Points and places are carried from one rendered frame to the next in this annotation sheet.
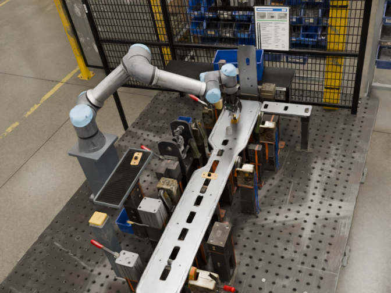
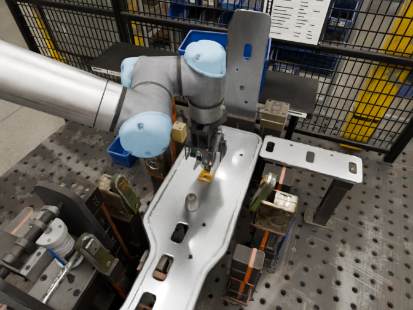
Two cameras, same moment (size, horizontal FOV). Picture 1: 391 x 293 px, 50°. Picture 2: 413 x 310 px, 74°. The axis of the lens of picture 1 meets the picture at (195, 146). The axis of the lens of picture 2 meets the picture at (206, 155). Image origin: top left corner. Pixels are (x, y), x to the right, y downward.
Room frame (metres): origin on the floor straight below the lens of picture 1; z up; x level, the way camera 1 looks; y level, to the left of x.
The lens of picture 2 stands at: (1.44, -0.19, 1.61)
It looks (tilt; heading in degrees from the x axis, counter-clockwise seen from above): 48 degrees down; 353
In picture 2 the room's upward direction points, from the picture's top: straight up
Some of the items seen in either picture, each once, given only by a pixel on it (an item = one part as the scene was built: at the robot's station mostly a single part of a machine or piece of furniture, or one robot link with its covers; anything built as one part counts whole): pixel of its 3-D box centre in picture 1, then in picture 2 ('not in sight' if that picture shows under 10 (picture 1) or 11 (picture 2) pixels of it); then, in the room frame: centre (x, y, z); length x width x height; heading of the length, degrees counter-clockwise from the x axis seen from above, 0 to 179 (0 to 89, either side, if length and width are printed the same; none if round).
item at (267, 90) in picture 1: (268, 109); (267, 146); (2.12, -0.50, 0.88); 0.08 x 0.08 x 0.36; 62
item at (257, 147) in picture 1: (256, 165); (243, 277); (1.68, -0.32, 0.84); 0.11 x 0.08 x 0.29; 62
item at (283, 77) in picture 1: (224, 74); (199, 74); (2.41, -0.29, 1.01); 0.90 x 0.22 x 0.03; 62
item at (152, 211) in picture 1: (158, 231); not in sight; (1.31, 0.26, 0.90); 0.13 x 0.10 x 0.41; 62
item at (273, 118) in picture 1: (270, 135); (269, 200); (1.91, -0.46, 0.84); 0.11 x 0.10 x 0.28; 62
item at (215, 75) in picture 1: (210, 80); (152, 82); (1.90, -0.15, 1.32); 0.11 x 0.11 x 0.08; 86
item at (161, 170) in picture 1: (168, 195); not in sight; (1.54, 0.19, 0.90); 0.05 x 0.05 x 0.40; 62
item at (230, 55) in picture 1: (238, 64); (225, 60); (2.36, -0.38, 1.09); 0.30 x 0.17 x 0.13; 70
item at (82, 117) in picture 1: (83, 120); not in sight; (1.85, 0.56, 1.27); 0.13 x 0.12 x 0.14; 176
